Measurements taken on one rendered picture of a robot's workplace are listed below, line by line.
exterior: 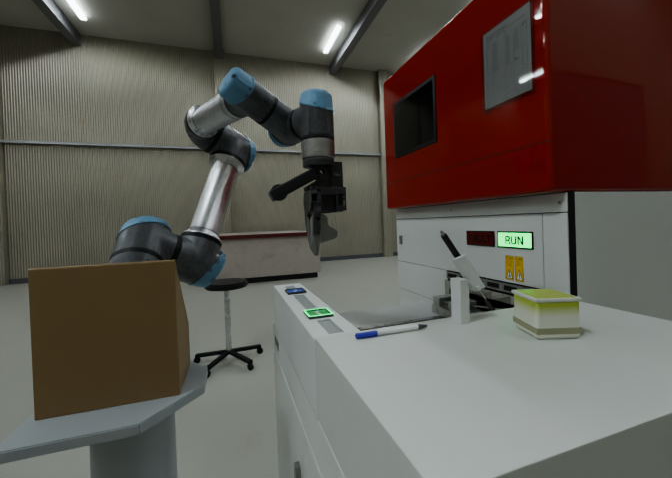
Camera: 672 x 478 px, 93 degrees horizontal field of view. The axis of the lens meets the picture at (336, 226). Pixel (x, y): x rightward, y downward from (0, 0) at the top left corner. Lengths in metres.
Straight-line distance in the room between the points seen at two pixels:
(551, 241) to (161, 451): 1.02
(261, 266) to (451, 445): 6.46
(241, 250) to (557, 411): 6.42
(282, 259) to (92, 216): 5.21
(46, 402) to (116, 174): 9.19
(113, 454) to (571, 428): 0.78
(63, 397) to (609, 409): 0.85
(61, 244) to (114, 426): 9.54
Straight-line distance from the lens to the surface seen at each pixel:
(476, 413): 0.41
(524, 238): 1.00
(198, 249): 0.94
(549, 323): 0.64
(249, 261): 6.70
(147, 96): 10.24
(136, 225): 0.93
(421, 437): 0.36
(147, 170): 9.77
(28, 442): 0.82
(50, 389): 0.86
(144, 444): 0.88
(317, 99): 0.73
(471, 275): 0.67
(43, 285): 0.81
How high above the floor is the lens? 1.17
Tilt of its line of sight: 1 degrees down
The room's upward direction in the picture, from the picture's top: 2 degrees counter-clockwise
